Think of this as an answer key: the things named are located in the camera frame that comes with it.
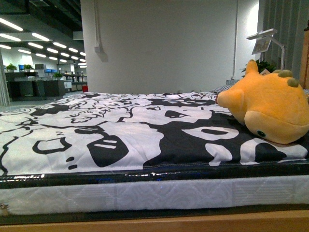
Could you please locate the yellow plush dinosaur toy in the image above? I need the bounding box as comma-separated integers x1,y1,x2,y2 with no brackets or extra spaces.
217,59,309,144

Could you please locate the striped pillow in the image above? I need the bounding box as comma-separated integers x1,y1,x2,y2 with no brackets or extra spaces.
210,85,233,94

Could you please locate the black and white patterned bedsheet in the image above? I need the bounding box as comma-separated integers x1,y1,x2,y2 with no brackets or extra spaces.
0,92,309,175

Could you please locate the green potted plant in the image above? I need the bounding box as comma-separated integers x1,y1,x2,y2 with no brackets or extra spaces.
242,59,280,81

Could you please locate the white paper toy tag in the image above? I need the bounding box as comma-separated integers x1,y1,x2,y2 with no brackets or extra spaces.
260,69,270,75

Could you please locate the white quilted mattress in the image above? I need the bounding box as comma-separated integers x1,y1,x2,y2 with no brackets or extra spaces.
0,160,309,216

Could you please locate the white desk lamp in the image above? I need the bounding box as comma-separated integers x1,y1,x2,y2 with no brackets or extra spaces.
246,29,286,70

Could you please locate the wooden bed frame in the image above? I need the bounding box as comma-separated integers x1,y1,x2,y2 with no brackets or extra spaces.
0,210,309,232

